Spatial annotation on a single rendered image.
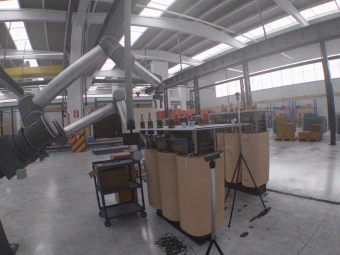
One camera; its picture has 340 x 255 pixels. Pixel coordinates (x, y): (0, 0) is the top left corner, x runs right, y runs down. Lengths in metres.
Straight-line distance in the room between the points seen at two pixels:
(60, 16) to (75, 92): 5.77
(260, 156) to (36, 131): 3.18
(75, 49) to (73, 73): 11.74
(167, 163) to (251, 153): 1.65
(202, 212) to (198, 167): 0.48
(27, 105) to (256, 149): 3.18
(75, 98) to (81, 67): 10.87
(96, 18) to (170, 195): 13.88
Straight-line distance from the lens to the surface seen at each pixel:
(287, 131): 11.28
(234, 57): 11.94
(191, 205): 2.01
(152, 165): 2.64
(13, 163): 1.52
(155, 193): 2.76
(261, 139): 3.43
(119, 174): 2.78
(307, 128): 13.81
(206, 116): 2.28
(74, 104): 12.40
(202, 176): 1.89
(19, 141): 1.53
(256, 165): 3.44
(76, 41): 13.57
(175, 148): 2.28
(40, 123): 1.48
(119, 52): 1.52
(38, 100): 1.66
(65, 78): 1.61
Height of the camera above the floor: 1.42
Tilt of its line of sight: 1 degrees down
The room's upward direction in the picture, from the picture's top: 4 degrees counter-clockwise
